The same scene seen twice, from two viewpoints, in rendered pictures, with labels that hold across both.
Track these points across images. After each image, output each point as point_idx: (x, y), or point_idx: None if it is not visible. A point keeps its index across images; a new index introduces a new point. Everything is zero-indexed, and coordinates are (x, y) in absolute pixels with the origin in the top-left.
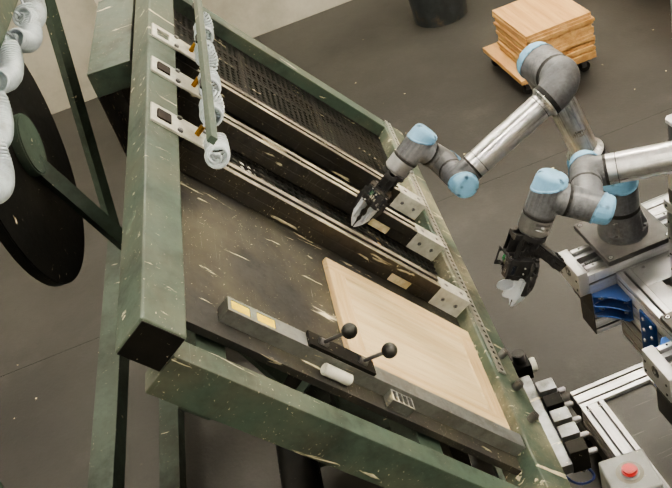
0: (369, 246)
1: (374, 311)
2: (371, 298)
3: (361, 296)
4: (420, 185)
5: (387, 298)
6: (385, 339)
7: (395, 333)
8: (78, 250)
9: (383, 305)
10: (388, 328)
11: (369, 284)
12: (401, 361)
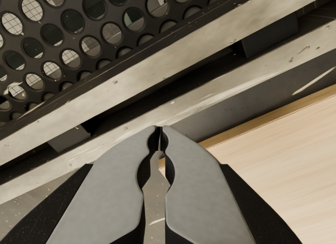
0: (264, 71)
1: (287, 197)
2: (282, 171)
3: (257, 188)
4: None
5: (333, 132)
6: (305, 230)
7: (331, 205)
8: None
9: (315, 161)
10: (316, 207)
11: (278, 136)
12: (329, 242)
